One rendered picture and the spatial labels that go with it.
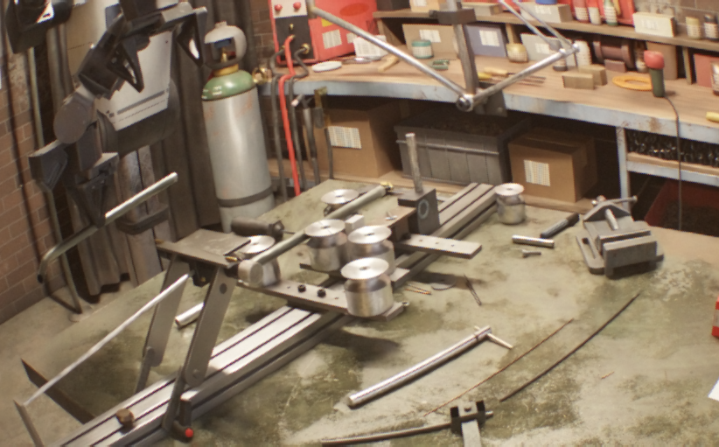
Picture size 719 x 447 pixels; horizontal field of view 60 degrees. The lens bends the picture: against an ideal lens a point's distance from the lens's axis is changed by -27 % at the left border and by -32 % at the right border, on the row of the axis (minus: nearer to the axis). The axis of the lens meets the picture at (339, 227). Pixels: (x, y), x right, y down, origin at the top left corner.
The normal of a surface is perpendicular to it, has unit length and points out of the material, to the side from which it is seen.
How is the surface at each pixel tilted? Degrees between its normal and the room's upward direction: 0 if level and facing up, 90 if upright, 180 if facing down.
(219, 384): 90
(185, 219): 90
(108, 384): 0
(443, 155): 90
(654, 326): 0
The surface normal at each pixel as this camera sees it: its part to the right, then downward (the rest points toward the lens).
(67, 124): 0.20, 0.33
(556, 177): -0.66, 0.36
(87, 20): -0.20, 0.38
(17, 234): 0.77, 0.12
